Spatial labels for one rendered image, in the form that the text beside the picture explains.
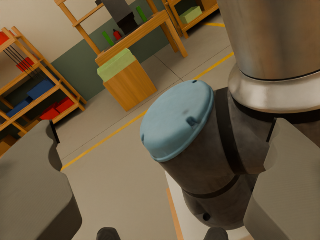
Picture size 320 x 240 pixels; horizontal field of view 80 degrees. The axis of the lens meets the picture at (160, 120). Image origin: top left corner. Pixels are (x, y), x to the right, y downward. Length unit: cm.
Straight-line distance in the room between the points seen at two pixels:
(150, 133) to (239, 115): 10
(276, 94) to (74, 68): 536
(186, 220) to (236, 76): 30
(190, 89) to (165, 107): 4
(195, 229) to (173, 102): 25
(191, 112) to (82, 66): 524
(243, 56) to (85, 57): 524
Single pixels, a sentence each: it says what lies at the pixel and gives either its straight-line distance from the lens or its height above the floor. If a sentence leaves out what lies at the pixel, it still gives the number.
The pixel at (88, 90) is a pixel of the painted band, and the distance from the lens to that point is 558.
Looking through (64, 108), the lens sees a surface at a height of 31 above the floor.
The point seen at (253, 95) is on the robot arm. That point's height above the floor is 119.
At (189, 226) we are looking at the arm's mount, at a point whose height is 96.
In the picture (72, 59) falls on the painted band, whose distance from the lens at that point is 542.
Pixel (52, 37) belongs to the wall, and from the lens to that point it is 543.
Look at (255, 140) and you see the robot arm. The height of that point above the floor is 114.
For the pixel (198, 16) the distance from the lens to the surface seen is 504.
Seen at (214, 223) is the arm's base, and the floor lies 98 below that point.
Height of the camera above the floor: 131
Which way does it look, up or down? 31 degrees down
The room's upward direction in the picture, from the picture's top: 37 degrees counter-clockwise
